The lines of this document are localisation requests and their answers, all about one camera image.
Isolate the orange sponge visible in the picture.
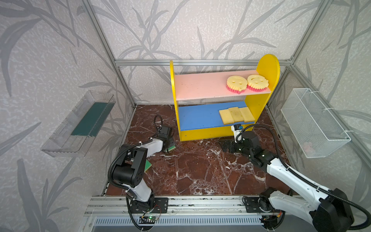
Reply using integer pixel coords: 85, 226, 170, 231
219, 109, 235, 125

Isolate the green sponge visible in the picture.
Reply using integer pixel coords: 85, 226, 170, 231
168, 146, 176, 152
145, 160, 152, 172

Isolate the yellow smiley sponge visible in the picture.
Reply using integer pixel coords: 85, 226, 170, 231
226, 75, 248, 94
247, 74, 269, 92

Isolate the yellow rectangular sponge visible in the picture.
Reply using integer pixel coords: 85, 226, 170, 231
239, 107, 255, 123

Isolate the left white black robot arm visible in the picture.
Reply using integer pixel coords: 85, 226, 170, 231
107, 115, 175, 207

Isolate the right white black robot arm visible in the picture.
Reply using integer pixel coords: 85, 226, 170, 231
219, 124, 371, 232

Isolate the yellow pink blue shelf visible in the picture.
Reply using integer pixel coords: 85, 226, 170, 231
170, 54, 281, 142

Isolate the green circuit board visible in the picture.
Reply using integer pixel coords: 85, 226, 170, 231
140, 216, 160, 224

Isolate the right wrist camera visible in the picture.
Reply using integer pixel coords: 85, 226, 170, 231
231, 124, 243, 143

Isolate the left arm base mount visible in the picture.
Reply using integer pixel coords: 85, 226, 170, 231
129, 197, 169, 214

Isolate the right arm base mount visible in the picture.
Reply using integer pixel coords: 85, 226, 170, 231
242, 196, 282, 214

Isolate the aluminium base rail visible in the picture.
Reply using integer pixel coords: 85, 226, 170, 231
84, 195, 293, 231

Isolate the white wire mesh basket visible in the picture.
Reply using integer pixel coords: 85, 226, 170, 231
281, 88, 351, 159

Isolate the clear plastic wall bin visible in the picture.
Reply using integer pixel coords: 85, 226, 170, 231
41, 90, 116, 158

